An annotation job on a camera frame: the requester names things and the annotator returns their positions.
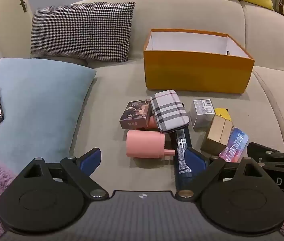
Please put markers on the pink bottle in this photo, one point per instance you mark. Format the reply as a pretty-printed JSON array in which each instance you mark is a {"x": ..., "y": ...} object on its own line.
[{"x": 144, "y": 143}]

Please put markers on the orange cardboard box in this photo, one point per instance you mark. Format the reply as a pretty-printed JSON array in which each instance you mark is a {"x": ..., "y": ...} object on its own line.
[{"x": 194, "y": 72}]

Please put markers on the beige fabric sofa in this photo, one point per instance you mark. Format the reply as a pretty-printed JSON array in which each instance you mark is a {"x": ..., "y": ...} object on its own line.
[{"x": 121, "y": 85}]

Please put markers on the yellow rounded item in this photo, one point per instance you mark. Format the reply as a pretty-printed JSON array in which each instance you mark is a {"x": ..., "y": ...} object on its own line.
[{"x": 223, "y": 113}]

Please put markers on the plaid zip case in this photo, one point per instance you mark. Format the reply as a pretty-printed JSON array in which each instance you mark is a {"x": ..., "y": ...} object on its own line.
[{"x": 168, "y": 110}]

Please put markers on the silver box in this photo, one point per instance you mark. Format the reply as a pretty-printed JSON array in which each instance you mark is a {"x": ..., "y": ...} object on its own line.
[{"x": 202, "y": 115}]

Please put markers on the colourful printed packet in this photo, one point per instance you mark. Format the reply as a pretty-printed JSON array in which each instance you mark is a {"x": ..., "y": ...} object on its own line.
[{"x": 235, "y": 143}]

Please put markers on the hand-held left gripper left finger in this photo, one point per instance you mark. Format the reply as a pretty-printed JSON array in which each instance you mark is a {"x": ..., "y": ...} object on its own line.
[{"x": 91, "y": 159}]

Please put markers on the dark printed box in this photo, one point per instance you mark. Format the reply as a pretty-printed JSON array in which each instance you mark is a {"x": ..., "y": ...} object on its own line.
[{"x": 134, "y": 113}]

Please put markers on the brown cardboard box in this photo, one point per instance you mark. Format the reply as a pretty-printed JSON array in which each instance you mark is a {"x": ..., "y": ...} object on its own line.
[{"x": 217, "y": 133}]

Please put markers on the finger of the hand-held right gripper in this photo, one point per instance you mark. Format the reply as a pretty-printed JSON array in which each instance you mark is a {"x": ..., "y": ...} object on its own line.
[{"x": 259, "y": 148}]

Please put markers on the houndstooth pillow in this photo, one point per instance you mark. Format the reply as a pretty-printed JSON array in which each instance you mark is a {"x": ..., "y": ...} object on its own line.
[{"x": 81, "y": 30}]

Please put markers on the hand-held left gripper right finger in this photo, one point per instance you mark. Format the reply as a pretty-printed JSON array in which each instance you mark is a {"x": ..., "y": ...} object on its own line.
[{"x": 197, "y": 162}]

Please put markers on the light blue pillow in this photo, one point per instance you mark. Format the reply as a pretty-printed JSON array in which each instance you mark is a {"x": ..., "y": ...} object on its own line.
[{"x": 39, "y": 100}]

